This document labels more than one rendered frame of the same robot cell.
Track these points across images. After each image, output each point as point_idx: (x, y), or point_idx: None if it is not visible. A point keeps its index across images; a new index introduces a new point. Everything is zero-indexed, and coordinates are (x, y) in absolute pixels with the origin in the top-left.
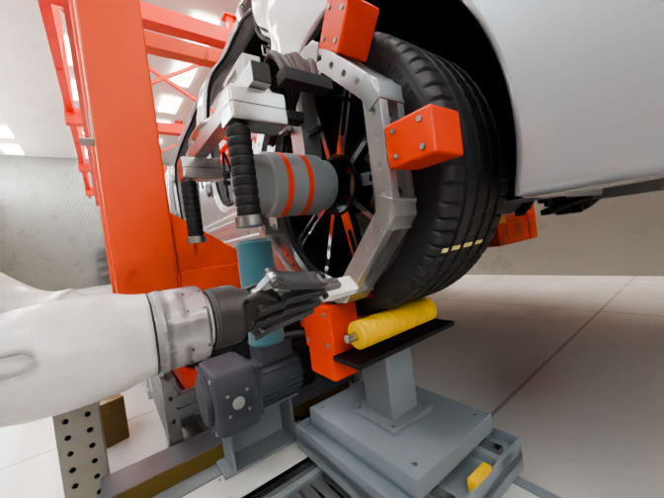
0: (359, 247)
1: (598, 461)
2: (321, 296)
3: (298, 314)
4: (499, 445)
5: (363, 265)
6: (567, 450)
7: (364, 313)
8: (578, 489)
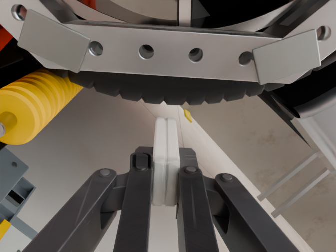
0: (186, 37)
1: (53, 185)
2: (162, 196)
3: (99, 239)
4: (21, 198)
5: (160, 67)
6: (37, 172)
7: (10, 47)
8: (35, 208)
